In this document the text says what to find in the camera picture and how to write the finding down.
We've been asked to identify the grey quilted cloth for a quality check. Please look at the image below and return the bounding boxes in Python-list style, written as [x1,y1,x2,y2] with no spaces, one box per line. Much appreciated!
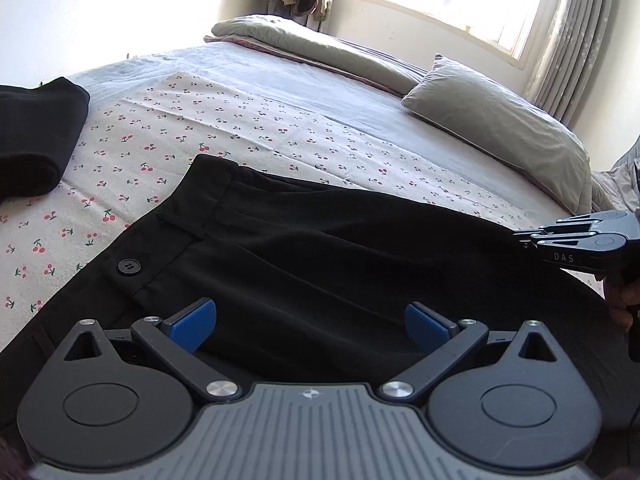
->
[590,142,640,212]

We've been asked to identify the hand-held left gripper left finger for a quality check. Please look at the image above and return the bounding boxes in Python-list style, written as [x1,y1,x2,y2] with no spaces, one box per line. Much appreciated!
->
[62,297,241,404]

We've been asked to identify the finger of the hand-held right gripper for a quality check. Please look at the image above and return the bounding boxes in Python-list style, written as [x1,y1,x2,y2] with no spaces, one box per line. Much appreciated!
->
[512,210,635,242]

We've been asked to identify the grey pillow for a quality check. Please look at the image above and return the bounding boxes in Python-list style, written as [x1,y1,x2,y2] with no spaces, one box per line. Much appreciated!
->
[401,54,614,212]

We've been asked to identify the person's right hand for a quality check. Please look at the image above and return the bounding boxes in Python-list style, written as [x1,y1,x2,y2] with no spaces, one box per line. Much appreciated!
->
[602,278,639,334]

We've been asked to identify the bed with grey sheet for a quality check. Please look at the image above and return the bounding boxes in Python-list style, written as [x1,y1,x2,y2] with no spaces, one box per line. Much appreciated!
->
[0,35,617,321]

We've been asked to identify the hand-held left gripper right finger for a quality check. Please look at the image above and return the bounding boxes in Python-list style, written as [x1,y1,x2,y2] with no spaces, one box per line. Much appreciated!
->
[379,302,559,406]

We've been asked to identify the black pants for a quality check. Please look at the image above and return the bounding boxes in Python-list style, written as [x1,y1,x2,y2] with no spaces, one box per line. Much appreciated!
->
[0,154,640,461]

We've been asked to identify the black folded garment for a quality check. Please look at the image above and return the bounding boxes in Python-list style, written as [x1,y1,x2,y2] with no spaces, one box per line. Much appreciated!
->
[0,76,91,201]

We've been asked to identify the grey curtain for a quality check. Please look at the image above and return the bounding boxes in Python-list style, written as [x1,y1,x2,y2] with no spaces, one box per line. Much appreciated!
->
[522,0,632,134]

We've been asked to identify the grey folded quilt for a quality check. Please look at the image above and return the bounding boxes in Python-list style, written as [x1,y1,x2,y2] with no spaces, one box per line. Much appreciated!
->
[204,16,429,97]

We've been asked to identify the cherry print bed cloth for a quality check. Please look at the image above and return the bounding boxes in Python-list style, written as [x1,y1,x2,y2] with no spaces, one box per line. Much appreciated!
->
[0,71,551,321]

